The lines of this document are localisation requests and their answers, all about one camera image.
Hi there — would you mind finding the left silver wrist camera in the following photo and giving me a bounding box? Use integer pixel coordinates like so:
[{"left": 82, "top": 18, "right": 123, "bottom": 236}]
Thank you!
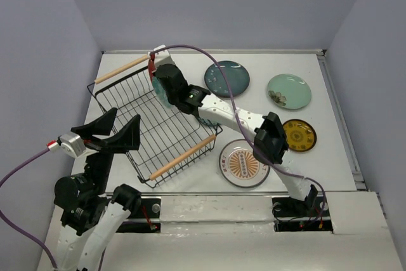
[{"left": 58, "top": 132, "right": 86, "bottom": 159}]

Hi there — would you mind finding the black wire dish rack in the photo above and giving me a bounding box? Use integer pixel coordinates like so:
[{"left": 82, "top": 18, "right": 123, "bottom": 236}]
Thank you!
[{"left": 88, "top": 55, "right": 223, "bottom": 188}]

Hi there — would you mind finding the light green flower plate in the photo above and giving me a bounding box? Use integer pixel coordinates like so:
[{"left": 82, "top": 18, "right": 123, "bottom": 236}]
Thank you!
[{"left": 267, "top": 74, "right": 312, "bottom": 110}]

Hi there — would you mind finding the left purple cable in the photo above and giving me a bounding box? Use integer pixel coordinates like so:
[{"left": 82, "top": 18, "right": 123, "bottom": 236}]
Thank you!
[{"left": 0, "top": 141, "right": 61, "bottom": 268}]

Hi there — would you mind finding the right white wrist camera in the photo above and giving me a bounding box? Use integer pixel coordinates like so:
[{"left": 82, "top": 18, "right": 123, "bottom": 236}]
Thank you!
[{"left": 148, "top": 44, "right": 174, "bottom": 73}]

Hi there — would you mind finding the red and teal floral plate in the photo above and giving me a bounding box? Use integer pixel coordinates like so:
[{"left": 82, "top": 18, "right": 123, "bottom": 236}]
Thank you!
[{"left": 148, "top": 54, "right": 172, "bottom": 109}]

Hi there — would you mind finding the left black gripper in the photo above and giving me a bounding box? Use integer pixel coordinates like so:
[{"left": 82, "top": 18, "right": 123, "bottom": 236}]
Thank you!
[{"left": 73, "top": 105, "right": 143, "bottom": 193}]

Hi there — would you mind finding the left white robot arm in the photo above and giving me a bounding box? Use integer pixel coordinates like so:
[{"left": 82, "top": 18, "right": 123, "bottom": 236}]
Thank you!
[{"left": 54, "top": 108, "right": 141, "bottom": 270}]

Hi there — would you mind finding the small blue patterned dish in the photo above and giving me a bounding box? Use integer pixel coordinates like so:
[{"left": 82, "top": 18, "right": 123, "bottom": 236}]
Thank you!
[{"left": 197, "top": 117, "right": 221, "bottom": 128}]

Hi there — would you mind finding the small yellow patterned dish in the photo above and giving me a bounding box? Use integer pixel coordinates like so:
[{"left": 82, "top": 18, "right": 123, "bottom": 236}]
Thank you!
[{"left": 283, "top": 119, "right": 317, "bottom": 152}]

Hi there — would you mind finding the white orange sunburst plate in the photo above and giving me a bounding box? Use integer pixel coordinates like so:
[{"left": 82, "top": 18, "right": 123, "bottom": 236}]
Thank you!
[{"left": 218, "top": 139, "right": 270, "bottom": 188}]

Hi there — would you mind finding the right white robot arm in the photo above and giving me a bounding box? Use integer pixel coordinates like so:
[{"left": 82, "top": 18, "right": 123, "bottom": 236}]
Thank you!
[{"left": 148, "top": 63, "right": 322, "bottom": 215}]

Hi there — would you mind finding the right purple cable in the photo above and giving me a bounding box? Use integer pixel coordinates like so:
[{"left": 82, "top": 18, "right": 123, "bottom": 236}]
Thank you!
[{"left": 152, "top": 44, "right": 326, "bottom": 223}]

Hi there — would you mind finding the dark teal speckled plate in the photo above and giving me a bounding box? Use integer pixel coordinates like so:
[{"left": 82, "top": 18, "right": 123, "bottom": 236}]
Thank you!
[{"left": 204, "top": 60, "right": 251, "bottom": 98}]

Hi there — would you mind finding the purple cable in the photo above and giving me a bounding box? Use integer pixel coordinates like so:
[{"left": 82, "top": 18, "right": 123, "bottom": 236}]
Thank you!
[
  {"left": 152, "top": 44, "right": 326, "bottom": 223},
  {"left": 0, "top": 141, "right": 61, "bottom": 268}
]

